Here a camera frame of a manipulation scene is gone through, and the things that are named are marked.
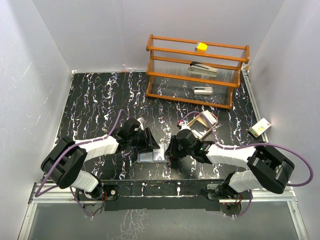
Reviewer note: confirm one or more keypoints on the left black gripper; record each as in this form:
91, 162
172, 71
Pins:
148, 142

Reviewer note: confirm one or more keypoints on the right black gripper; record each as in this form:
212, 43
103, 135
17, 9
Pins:
172, 151

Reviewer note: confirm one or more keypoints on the white plastic card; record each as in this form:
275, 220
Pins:
146, 157

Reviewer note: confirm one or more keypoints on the white VIP card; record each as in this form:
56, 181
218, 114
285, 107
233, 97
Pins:
159, 155

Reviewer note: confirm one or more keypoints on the grey card holder wallet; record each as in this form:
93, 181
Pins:
164, 146

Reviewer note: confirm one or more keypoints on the oval wooden tray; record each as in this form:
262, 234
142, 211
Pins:
200, 126

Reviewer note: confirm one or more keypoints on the stack of cards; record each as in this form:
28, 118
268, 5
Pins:
211, 117

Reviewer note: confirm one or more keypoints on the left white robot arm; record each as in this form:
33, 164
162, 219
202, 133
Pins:
63, 165

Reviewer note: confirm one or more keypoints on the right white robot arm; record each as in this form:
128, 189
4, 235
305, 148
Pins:
265, 166

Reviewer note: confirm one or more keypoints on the white card box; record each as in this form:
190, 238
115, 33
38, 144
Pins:
260, 127

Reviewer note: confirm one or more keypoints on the small white stapler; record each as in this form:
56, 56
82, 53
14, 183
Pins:
200, 90

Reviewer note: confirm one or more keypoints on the orange wooden shelf rack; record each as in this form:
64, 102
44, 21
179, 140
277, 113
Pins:
170, 80

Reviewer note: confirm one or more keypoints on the grey black stapler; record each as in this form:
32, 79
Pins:
202, 69

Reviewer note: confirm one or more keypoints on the yellow white block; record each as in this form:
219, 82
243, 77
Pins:
201, 47

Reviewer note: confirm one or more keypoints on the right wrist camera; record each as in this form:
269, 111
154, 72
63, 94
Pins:
182, 125

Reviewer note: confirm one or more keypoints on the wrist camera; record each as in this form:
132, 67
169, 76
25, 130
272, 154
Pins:
142, 122
182, 125

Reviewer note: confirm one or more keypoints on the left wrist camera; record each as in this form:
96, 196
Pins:
142, 122

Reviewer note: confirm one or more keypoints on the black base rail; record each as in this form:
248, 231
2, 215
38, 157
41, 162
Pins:
117, 195

